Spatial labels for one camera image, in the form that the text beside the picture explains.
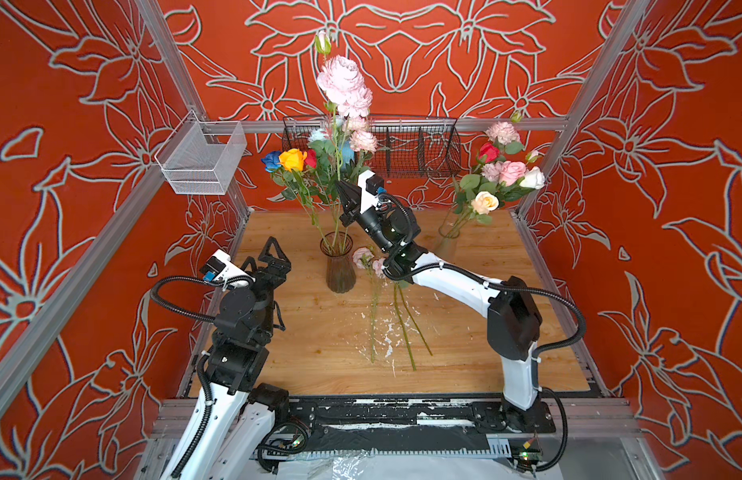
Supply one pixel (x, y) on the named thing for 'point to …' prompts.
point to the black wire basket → (408, 147)
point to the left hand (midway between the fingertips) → (264, 246)
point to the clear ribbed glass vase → (448, 247)
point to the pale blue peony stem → (347, 150)
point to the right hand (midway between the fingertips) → (331, 179)
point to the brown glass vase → (340, 270)
